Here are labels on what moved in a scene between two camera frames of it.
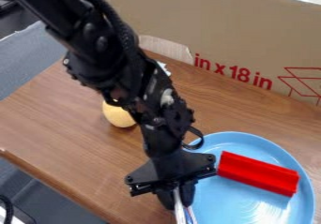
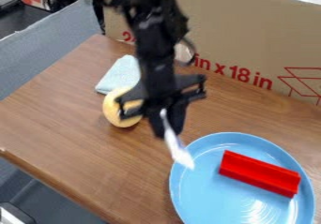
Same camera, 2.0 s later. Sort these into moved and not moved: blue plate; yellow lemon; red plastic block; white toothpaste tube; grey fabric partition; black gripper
Moved: black gripper; white toothpaste tube
Not moved: grey fabric partition; red plastic block; blue plate; yellow lemon
